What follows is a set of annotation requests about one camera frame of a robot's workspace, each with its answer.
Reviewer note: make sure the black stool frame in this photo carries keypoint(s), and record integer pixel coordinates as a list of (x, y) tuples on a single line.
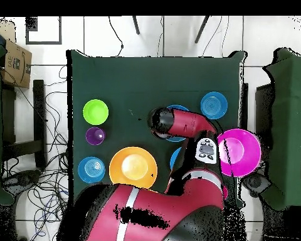
[(39, 113)]

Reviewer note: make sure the cardboard box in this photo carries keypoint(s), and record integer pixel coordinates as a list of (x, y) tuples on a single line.
[(16, 65)]

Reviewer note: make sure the dark green table cloth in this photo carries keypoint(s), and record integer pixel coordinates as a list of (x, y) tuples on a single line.
[(140, 82)]

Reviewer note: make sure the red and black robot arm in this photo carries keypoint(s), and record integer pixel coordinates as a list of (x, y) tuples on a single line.
[(165, 195)]

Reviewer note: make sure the green plastic bowl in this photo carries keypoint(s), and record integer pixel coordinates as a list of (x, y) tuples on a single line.
[(95, 112)]

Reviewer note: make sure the translucent blue shallow bowl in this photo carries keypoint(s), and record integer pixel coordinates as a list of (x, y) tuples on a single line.
[(91, 170), (214, 105)]

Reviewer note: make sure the large pink plastic bowl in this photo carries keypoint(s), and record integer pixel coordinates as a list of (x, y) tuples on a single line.
[(240, 153)]

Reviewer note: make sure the large orange plastic bowl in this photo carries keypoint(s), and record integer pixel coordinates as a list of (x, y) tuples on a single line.
[(133, 165)]

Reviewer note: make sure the dark grey tripod leg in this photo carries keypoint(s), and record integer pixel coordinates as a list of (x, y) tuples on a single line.
[(202, 30), (136, 25)]

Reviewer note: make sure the blue plastic bowl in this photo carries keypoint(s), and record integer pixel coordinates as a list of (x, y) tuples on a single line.
[(174, 158), (178, 106)]

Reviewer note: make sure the purple plastic cup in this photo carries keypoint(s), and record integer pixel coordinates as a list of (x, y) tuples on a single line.
[(92, 136)]

